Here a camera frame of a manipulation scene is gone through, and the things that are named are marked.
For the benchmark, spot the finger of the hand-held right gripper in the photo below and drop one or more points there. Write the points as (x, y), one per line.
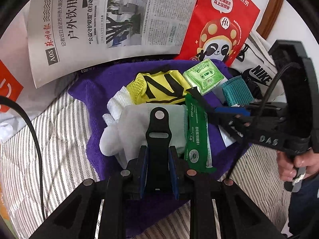
(231, 127)
(231, 111)

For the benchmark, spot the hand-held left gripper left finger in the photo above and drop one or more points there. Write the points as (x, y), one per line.
(142, 169)

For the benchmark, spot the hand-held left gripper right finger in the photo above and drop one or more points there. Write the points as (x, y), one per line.
(174, 171)

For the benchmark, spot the white sachet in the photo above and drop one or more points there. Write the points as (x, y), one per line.
(228, 139)

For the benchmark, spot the teal knit cloth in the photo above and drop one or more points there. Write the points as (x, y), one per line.
(235, 92)

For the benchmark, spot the white sponge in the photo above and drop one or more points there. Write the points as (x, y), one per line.
(219, 93)

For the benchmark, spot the dark green sachet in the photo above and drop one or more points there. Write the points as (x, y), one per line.
(198, 134)

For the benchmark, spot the white mint sock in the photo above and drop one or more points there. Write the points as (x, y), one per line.
(129, 129)

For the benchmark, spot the light green tissue pack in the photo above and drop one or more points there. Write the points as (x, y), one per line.
(203, 76)

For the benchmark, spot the yellow pouch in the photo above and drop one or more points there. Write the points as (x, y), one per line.
(164, 84)

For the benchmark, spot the white gauze cloth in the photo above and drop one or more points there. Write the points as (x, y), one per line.
(119, 99)

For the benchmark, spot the person's right hand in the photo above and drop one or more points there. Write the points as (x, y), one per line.
(309, 161)

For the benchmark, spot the white waist bag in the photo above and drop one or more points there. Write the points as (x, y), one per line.
(259, 54)

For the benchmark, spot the striped bed sheet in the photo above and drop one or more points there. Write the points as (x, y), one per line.
(62, 166)

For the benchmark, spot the red paper bag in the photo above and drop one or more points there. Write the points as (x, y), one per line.
(211, 17)

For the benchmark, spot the purple towel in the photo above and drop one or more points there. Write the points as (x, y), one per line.
(99, 79)

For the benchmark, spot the person's dark trousers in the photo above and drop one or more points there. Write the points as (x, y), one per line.
(304, 204)

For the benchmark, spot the white plastic shopping bag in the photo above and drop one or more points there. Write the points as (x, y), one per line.
(37, 104)

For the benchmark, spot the folded newspaper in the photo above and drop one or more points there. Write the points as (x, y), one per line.
(74, 17)

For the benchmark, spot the wooden door frame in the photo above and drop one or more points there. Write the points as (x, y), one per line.
(271, 12)

